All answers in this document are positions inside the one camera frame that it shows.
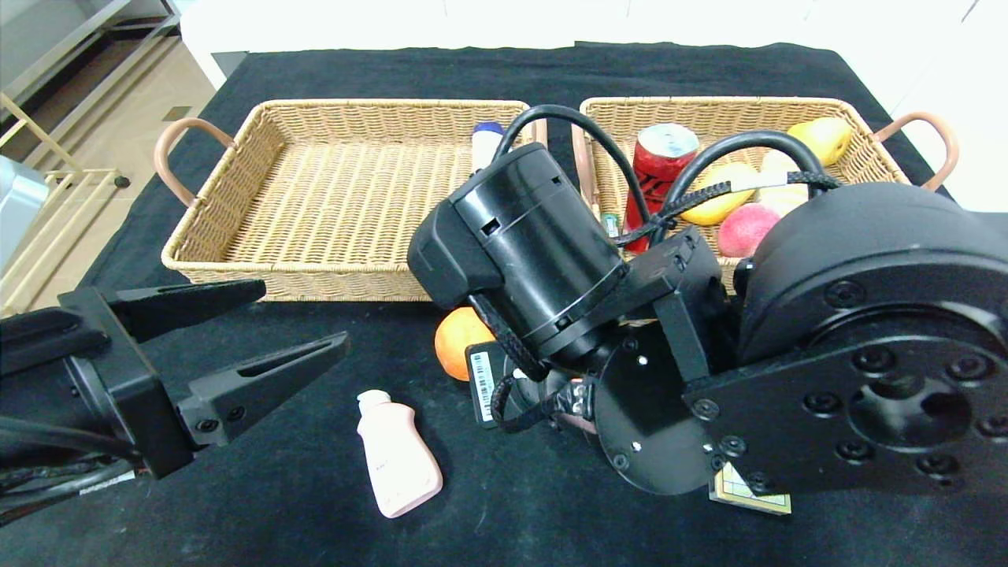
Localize playing card box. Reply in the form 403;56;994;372
709;465;792;516

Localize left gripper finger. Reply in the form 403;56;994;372
176;331;352;447
107;279;267;343

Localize wicker basket holding lotion bottle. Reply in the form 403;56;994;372
154;99;549;303

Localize pink peach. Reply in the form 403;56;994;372
717;203;782;259

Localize pink plastic bottle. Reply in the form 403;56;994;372
357;390;444;519

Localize white cabinet doors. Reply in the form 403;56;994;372
803;0;1008;269

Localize red cola can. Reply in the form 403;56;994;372
622;123;700;253

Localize orange fruit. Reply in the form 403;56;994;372
435;307;497;383

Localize yellow mango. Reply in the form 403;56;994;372
679;161;761;227

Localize white low cabinet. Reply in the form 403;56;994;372
180;0;843;89

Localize wicker basket holding food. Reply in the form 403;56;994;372
570;96;960;276

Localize white lotion bottle blue cap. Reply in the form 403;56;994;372
472;122;506;170

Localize yellow pear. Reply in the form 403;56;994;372
787;117;853;166

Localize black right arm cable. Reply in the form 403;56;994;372
492;105;843;246

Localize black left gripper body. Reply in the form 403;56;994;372
0;287;195;480

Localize grey metal shelf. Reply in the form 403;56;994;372
0;0;183;103

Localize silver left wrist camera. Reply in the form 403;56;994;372
0;155;50;272

